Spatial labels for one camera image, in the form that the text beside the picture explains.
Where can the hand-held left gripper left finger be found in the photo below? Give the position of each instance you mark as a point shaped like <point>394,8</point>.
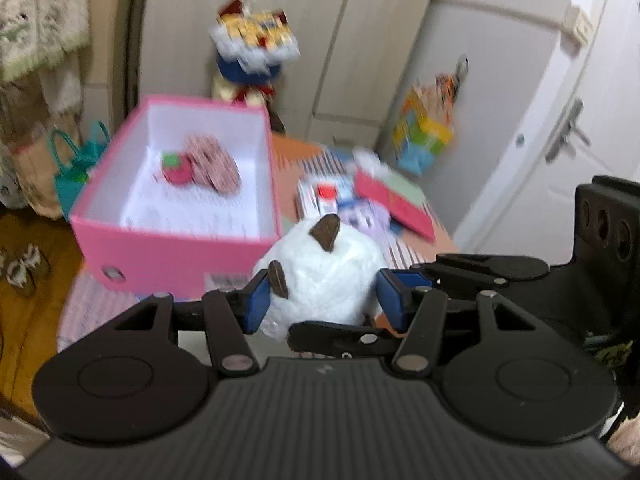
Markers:
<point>257,305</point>

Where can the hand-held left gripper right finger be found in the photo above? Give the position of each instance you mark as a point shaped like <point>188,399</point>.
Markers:
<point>392,300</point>

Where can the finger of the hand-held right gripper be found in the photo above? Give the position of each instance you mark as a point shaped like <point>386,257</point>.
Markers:
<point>340,340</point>
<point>480,267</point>

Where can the white plush toy brown ears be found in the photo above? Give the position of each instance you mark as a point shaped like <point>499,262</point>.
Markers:
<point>325,275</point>

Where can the pink cardboard box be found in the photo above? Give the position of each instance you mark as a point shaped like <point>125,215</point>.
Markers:
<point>175,255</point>

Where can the red envelope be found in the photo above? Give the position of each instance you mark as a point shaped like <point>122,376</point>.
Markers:
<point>395,200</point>

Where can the pink striped soft item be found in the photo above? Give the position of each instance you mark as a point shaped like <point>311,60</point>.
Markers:
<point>215,162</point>

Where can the blue white wet wipes pack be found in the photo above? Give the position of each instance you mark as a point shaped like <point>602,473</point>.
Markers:
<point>362,215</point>

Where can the white tissue pack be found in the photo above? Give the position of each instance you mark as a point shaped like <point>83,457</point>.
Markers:
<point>320,197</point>

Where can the white door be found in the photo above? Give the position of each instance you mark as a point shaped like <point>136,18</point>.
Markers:
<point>600,125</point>

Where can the colourful tissue box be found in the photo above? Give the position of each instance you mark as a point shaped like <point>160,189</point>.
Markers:
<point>420,132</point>

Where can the patterned tablecloth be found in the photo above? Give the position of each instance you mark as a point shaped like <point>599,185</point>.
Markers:
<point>292,157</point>

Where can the red strawberry plush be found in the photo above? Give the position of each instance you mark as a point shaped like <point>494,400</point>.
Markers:
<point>177,170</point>

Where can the teal handbag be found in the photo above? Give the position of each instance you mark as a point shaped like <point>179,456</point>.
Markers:
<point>75,180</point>

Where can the brown paper bag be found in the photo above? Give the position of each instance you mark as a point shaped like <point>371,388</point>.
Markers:
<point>35,180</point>

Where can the wrapped snack bouquet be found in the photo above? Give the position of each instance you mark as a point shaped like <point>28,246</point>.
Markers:
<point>255,35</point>

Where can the cream wardrobe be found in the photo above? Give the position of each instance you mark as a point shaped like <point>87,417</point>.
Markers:
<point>330,35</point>

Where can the cream fleece hanging blanket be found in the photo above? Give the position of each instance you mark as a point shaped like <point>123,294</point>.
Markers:
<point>40,15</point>

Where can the white wall switch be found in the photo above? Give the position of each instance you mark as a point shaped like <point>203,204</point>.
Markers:
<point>581,25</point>

